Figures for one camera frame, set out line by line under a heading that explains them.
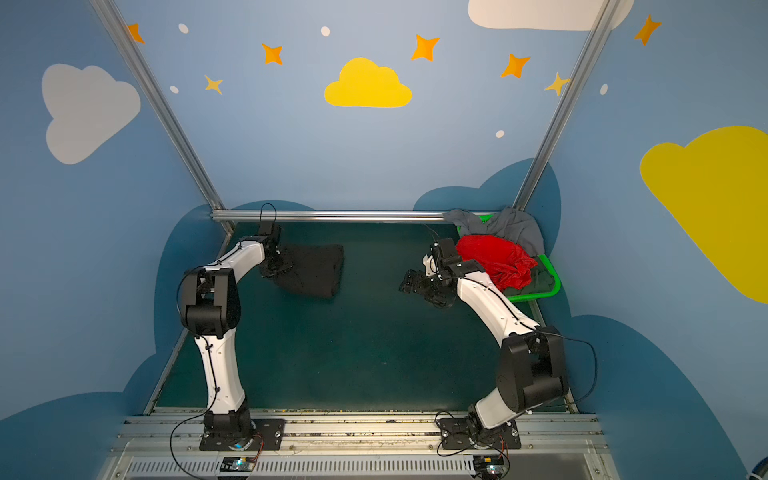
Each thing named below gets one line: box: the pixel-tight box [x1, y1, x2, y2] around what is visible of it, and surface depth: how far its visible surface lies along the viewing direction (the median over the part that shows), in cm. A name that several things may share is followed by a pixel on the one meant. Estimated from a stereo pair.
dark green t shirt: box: [503, 256, 556, 298], surface depth 94 cm
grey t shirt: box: [443, 207, 545, 256], surface depth 113 cm
